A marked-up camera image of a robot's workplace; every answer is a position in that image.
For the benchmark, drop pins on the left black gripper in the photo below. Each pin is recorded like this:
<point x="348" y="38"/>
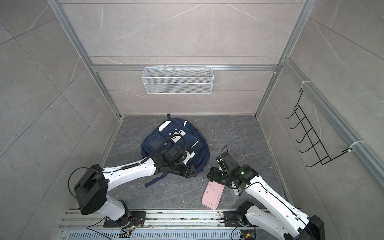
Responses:
<point x="189" y="171"/>

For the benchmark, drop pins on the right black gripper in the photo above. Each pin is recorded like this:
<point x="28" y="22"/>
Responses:
<point x="213" y="175"/>

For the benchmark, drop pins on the navy blue student backpack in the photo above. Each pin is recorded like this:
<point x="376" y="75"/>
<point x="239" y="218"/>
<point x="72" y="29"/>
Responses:
<point x="172" y="132"/>

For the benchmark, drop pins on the pink pencil case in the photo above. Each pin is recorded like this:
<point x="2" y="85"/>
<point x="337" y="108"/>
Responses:
<point x="212" y="195"/>

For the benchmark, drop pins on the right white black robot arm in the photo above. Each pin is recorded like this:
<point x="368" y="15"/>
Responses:
<point x="282" y="220"/>

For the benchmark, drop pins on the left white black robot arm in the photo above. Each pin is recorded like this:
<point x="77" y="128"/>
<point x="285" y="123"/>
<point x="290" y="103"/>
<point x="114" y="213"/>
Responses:
<point x="92" y="191"/>

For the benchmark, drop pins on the clear plastic ruler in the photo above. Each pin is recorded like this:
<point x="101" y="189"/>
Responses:
<point x="236" y="191"/>

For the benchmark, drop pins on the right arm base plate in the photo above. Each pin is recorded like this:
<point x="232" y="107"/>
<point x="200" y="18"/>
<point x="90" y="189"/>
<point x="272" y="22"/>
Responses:
<point x="234" y="219"/>

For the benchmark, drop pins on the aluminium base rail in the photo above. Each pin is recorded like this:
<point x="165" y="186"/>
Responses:
<point x="197" y="224"/>

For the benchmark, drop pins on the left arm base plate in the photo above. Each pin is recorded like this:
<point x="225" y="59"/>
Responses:
<point x="135" y="218"/>

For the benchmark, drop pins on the white wire mesh basket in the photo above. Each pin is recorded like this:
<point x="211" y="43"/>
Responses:
<point x="178" y="80"/>

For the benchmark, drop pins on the black wire hook rack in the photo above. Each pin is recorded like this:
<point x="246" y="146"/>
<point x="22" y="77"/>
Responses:
<point x="310" y="135"/>

